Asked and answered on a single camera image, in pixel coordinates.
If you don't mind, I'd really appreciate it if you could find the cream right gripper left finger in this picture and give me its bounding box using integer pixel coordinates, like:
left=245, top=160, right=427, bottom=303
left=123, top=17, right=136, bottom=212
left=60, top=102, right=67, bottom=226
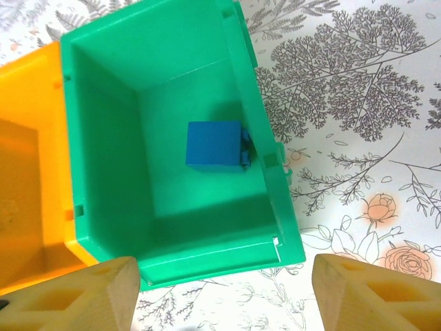
left=0, top=257, right=141, bottom=331

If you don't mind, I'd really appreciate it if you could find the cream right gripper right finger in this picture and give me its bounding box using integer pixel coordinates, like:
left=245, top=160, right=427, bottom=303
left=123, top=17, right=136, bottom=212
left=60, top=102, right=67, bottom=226
left=312, top=254, right=441, bottom=331

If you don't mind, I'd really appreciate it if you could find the blue lego brick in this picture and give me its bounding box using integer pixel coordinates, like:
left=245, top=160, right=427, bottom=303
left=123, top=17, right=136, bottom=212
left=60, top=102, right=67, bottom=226
left=185, top=120, right=254, bottom=172

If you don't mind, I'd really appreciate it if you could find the floral patterned table cover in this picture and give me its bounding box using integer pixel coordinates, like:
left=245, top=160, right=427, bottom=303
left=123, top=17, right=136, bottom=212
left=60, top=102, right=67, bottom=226
left=0, top=0, right=441, bottom=331

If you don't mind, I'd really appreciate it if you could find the green plastic bin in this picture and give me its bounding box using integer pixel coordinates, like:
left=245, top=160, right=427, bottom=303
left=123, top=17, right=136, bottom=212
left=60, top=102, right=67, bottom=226
left=60, top=0, right=307, bottom=290

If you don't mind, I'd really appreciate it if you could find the yellow plastic bin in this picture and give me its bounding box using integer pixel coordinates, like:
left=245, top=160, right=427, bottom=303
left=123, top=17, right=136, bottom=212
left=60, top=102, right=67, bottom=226
left=0, top=41, right=101, bottom=298

